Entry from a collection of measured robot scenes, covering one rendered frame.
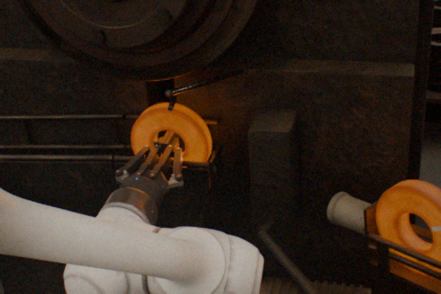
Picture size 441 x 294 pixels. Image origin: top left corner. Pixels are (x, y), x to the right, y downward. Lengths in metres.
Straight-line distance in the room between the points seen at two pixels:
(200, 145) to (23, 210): 0.60
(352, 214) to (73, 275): 0.48
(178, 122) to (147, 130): 0.07
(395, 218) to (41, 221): 0.60
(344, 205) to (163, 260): 0.44
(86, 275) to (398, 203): 0.49
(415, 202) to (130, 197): 0.45
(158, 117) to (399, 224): 0.48
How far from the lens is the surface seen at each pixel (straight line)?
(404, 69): 1.29
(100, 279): 1.02
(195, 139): 1.30
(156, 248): 0.87
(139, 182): 1.17
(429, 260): 1.13
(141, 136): 1.34
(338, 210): 1.23
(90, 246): 0.81
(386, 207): 1.16
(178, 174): 1.22
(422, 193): 1.10
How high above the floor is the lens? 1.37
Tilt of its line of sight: 27 degrees down
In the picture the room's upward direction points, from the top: 4 degrees counter-clockwise
